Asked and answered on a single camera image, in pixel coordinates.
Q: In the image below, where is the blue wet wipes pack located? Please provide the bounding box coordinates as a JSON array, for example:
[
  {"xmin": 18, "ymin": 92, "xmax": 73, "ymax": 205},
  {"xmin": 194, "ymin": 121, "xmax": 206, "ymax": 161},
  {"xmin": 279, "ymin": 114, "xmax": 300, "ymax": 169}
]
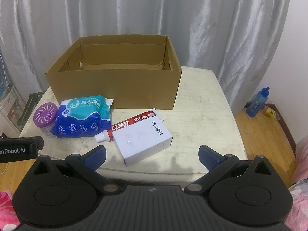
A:
[{"xmin": 50, "ymin": 95, "xmax": 114, "ymax": 139}]

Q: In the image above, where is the brown cardboard box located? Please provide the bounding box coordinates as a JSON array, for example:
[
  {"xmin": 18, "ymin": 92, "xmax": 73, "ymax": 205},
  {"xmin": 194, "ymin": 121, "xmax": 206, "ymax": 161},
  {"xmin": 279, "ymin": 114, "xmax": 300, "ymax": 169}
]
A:
[{"xmin": 45, "ymin": 35, "xmax": 182, "ymax": 110}]

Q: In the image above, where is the white curtain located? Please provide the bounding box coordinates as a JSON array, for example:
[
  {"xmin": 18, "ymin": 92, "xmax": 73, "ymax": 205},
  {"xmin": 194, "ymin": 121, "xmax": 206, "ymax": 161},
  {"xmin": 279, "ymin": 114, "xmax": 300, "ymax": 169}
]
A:
[{"xmin": 0, "ymin": 0, "xmax": 297, "ymax": 113}]

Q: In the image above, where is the purple round air freshener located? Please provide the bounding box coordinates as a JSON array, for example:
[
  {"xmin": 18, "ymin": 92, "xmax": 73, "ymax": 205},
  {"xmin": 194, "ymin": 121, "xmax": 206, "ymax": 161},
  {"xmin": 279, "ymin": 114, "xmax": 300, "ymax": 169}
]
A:
[{"xmin": 33, "ymin": 103, "xmax": 60, "ymax": 138}]

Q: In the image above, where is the clear bottle with yellow label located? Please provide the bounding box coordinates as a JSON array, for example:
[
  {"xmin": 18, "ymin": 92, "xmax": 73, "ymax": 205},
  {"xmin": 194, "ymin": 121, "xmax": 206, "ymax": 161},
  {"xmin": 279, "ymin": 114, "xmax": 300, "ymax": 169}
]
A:
[{"xmin": 261, "ymin": 105, "xmax": 281, "ymax": 121}]

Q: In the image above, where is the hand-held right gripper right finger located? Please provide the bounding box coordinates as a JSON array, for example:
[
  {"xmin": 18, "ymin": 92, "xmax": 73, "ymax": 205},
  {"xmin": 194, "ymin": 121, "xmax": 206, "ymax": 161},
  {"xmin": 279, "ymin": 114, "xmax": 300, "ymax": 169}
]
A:
[{"xmin": 184, "ymin": 145, "xmax": 273, "ymax": 193}]

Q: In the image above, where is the dark green rack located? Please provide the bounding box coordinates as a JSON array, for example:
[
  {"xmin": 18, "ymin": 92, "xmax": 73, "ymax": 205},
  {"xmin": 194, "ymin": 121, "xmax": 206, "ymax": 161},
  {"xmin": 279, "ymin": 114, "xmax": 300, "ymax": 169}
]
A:
[{"xmin": 18, "ymin": 91, "xmax": 46, "ymax": 128}]

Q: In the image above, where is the white water dispenser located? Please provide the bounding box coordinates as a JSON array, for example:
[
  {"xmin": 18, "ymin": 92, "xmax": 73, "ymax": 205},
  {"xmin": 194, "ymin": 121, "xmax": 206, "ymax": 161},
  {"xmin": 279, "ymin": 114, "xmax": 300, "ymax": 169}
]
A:
[{"xmin": 0, "ymin": 85, "xmax": 26, "ymax": 135}]

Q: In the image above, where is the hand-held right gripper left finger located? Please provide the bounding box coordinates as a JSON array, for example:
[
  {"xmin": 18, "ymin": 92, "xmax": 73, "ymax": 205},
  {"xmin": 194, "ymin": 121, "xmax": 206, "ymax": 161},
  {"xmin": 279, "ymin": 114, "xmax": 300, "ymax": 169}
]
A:
[{"xmin": 31, "ymin": 146, "xmax": 124, "ymax": 195}]

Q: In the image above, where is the red toothpaste tube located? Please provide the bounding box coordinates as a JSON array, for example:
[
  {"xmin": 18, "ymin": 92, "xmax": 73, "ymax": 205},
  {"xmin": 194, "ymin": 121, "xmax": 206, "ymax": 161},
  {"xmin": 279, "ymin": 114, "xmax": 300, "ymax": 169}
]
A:
[{"xmin": 94, "ymin": 108, "xmax": 165, "ymax": 143}]

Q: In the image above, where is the white rectangular box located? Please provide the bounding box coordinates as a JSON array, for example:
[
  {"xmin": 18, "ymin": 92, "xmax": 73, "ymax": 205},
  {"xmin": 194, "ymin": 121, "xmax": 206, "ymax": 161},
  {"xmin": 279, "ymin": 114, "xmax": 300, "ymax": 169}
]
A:
[{"xmin": 112, "ymin": 115, "xmax": 174, "ymax": 167}]

